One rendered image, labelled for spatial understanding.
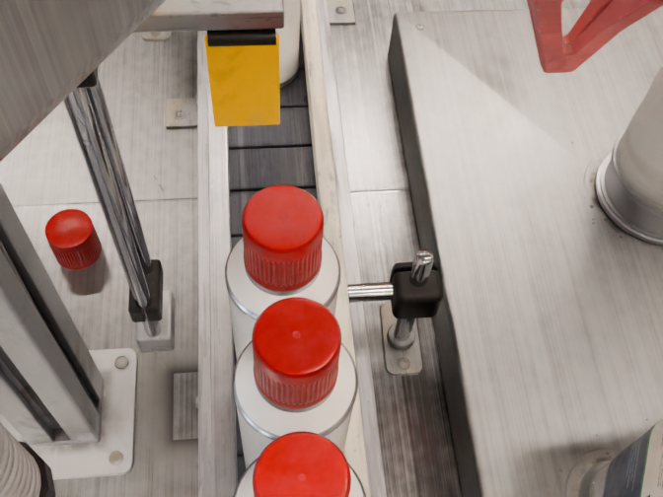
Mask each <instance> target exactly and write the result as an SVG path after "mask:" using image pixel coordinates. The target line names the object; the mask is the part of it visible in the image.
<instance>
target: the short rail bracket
mask: <svg viewBox="0 0 663 497"><path fill-rule="evenodd" d="M389 282H392V283H393V287H394V300H393V301H391V305H392V312H393V315H394V317H395V318H396V319H398V320H397V323H396V327H395V331H394V337H395V339H396V340H398V341H407V340H408V339H409V336H410V333H411V330H412V327H413V324H414V321H415V319H421V318H432V317H434V316H435V315H436V314H437V312H438V309H439V307H440V304H441V301H442V299H443V293H442V287H441V281H440V276H439V272H438V266H437V264H436V263H435V262H434V255H433V253H432V251H430V250H429V249H426V248H423V249H420V250H419V251H418V252H417V253H416V254H415V257H414V260H413V261H406V262H397V263H395V264H394V266H393V268H392V272H391V276H390V280H389Z"/></svg>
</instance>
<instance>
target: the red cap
mask: <svg viewBox="0 0 663 497"><path fill-rule="evenodd" d="M45 235H46V238H47V240H48V242H49V244H50V247H51V249H52V251H53V253H54V255H55V257H56V259H57V261H58V263H59V264H60V265H62V266H63V267H65V268H68V269H72V270H79V269H84V268H86V267H89V266H90V265H92V264H93V263H94V262H96V261H97V259H98V258H99V256H100V254H101V251H102V245H101V242H100V239H99V237H98V235H97V232H96V230H95V227H94V225H93V222H92V220H91V218H90V216H89V215H88V214H87V213H85V212H83V211H81V210H78V209H66V210H62V211H59V212H57V213H56V214H54V215H53V216H52V217H51V218H50V219H49V220H48V222H47V223H46V226H45Z"/></svg>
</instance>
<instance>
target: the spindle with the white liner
mask: <svg viewBox="0 0 663 497"><path fill-rule="evenodd" d="M596 192H597V196H598V198H599V201H600V203H601V205H602V207H603V209H604V210H605V212H606V213H607V215H608V216H609V217H610V218H611V219H612V220H613V221H614V222H615V223H616V224H617V225H618V226H619V227H620V228H622V229H623V230H624V231H626V232H627V233H629V234H631V235H632V236H634V237H636V238H638V239H641V240H643V241H646V242H649V243H652V244H656V245H661V246H663V65H662V67H661V68H660V70H659V72H658V73H657V75H656V77H655V79H654V80H653V82H652V84H651V86H650V88H649V90H648V92H647V94H646V96H645V98H644V99H643V101H642V103H641V104H640V106H639V108H638V109H637V111H636V112H635V114H634V115H633V117H632V119H631V121H630V123H629V125H628V127H627V129H626V130H624V131H623V132H622V133H621V135H620V136H619V138H618V139H617V141H616V143H615V145H614V147H613V151H612V153H611V154H610V155H608V156H607V158H606V159H605V160H604V161H603V163H602V164H601V166H600V168H599V170H598V173H597V175H596Z"/></svg>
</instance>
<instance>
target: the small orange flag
mask: <svg viewBox="0 0 663 497"><path fill-rule="evenodd" d="M204 42H205V51H206V59H207V68H208V76H209V85H210V93H211V101H212V110H213V118H214V126H216V127H217V126H246V125H273V124H280V82H279V34H277V33H276V32H275V29H265V30H226V31H207V35H205V36H204Z"/></svg>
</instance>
